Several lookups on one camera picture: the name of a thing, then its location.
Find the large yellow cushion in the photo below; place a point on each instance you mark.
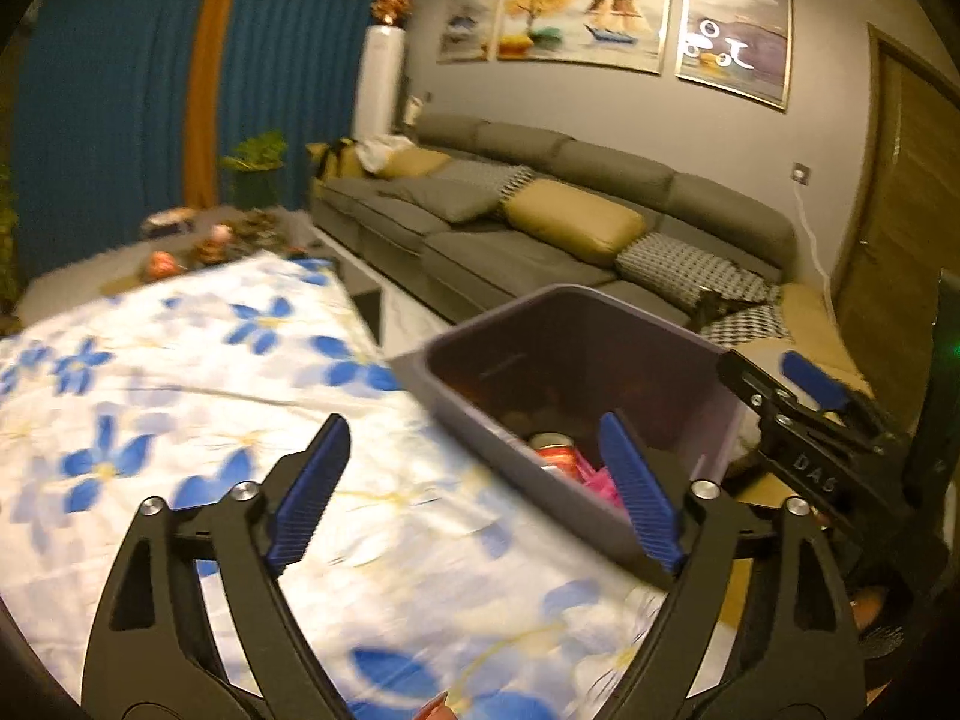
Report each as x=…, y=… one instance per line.
x=574, y=221

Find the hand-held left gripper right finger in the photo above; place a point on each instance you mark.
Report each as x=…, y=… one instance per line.
x=637, y=495

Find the grey cushion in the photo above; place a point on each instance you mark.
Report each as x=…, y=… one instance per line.
x=450, y=195

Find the orange round ornament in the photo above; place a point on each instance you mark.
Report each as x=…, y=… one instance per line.
x=161, y=264

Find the white standing air conditioner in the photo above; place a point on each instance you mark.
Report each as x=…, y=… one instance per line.
x=379, y=82

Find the wide sailing ship painting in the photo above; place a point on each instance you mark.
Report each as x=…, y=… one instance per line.
x=589, y=15

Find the white cloth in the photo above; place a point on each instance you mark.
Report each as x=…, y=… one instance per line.
x=382, y=150

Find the grey plastic bin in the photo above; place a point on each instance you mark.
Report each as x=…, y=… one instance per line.
x=570, y=345

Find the wooden door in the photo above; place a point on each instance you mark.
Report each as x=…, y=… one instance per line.
x=900, y=202

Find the black white patterned cushion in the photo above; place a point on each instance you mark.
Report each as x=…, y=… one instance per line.
x=502, y=176
x=750, y=326
x=675, y=266

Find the flat printed box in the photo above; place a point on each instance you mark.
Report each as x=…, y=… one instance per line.
x=169, y=221

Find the black garment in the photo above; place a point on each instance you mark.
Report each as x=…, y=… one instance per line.
x=334, y=157

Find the red flower decoration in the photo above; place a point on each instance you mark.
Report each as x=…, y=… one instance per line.
x=394, y=4

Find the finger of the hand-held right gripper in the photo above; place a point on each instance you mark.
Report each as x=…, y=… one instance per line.
x=750, y=382
x=814, y=382

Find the grey coffee table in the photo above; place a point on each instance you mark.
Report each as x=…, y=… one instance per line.
x=82, y=274

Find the brown tea tray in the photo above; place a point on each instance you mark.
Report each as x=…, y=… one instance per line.
x=259, y=221

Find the purple abstract painting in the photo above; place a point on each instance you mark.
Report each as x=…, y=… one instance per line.
x=739, y=30

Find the small yellow cushion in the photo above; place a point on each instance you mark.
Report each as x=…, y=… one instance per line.
x=412, y=161

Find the yellow end cushion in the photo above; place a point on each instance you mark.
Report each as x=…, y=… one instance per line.
x=817, y=322

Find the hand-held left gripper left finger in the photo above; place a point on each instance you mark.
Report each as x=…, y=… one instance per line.
x=319, y=495

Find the potted plant dark pot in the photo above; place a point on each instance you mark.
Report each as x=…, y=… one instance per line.
x=259, y=165

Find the person's right hand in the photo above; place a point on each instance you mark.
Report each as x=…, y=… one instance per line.
x=870, y=610

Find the small red paper cup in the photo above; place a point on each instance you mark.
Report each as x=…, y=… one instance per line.
x=555, y=454

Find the pink figurine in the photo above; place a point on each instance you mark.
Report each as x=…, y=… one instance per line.
x=217, y=236

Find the wall socket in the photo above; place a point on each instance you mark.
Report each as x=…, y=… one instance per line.
x=802, y=174

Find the grey sofa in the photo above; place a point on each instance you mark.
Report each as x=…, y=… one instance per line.
x=600, y=161

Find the small landscape painting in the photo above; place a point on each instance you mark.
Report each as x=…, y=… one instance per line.
x=469, y=19

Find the pink plastic bag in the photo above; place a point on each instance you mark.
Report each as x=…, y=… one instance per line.
x=600, y=484

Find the orange curtain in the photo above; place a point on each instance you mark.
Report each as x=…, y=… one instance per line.
x=206, y=75

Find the blue floral bed sheet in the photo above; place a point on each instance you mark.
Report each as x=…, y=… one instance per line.
x=187, y=390

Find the blue curtain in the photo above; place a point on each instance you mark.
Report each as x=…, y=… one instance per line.
x=307, y=67
x=97, y=90

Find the white bottle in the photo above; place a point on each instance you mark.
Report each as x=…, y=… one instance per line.
x=411, y=109

